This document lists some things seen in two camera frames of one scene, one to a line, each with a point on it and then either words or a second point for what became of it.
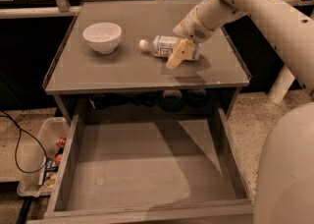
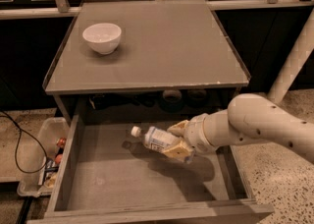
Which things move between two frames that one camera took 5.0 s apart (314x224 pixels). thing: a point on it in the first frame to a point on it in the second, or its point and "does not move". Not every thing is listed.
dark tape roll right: [197, 98] does not move
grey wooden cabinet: [98, 70] does not move
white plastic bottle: [165, 46] to [153, 138]
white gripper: [190, 28] to [194, 135]
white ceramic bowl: [104, 36] does not move
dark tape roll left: [172, 101] does not move
